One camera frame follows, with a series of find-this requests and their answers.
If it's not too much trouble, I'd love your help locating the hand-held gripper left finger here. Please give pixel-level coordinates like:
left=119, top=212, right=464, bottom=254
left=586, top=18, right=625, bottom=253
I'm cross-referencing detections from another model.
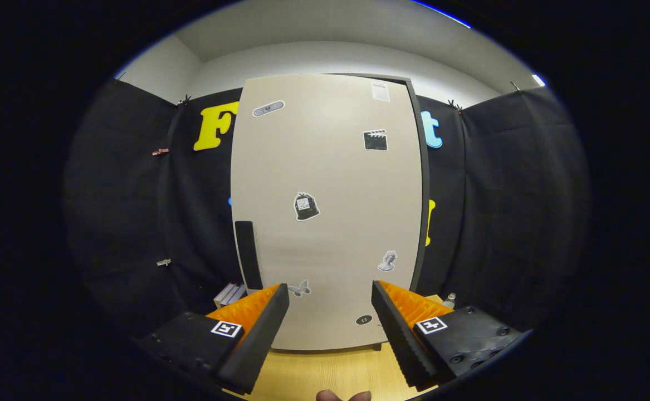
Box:
left=135, top=283, right=291, bottom=395

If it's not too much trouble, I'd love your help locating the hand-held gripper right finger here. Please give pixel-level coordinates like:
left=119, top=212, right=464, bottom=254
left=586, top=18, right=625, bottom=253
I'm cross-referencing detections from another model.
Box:
left=370, top=280, right=531, bottom=390

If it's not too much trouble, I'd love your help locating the black door handle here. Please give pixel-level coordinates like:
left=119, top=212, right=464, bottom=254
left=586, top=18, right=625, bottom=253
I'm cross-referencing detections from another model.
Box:
left=234, top=221, right=264, bottom=290

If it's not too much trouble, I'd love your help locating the grey shoe cabinet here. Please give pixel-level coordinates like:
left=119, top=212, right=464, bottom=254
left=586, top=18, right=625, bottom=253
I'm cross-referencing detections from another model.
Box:
left=325, top=72, right=432, bottom=351

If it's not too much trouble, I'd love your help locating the blue paperback book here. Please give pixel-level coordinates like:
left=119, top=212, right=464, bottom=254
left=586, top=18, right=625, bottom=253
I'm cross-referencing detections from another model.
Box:
left=223, top=285, right=247, bottom=307

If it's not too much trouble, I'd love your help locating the white paperback book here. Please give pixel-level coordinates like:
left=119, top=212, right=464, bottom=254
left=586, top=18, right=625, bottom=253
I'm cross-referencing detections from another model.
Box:
left=213, top=282, right=236, bottom=308

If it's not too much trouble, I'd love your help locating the black backdrop cloth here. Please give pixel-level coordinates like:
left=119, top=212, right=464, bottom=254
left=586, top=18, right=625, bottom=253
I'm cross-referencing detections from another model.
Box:
left=64, top=78, right=590, bottom=335

